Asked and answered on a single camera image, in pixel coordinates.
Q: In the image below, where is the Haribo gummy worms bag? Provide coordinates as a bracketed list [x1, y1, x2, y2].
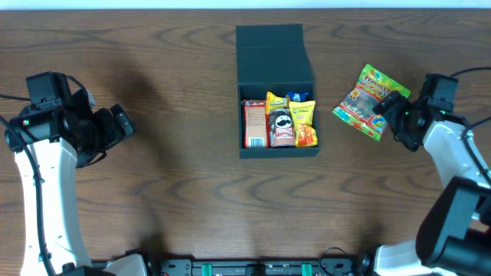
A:
[333, 64, 410, 141]

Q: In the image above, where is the yellow candy packet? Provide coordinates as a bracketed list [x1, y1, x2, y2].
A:
[265, 91, 288, 114]
[288, 100, 318, 147]

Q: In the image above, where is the blue cookie packet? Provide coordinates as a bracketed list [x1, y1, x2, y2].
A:
[287, 91, 310, 102]

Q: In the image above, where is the small Pringles can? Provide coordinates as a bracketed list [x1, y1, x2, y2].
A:
[269, 108, 295, 148]

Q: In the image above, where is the black gift box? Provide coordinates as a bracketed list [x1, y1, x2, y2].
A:
[236, 25, 321, 159]

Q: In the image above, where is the red snack box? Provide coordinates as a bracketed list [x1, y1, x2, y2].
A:
[242, 100, 267, 148]

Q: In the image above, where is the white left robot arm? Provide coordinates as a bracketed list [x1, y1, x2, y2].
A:
[15, 140, 148, 276]

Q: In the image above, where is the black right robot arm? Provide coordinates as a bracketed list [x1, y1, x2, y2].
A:
[372, 92, 490, 275]

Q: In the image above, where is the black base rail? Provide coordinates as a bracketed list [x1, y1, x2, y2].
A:
[125, 247, 375, 276]

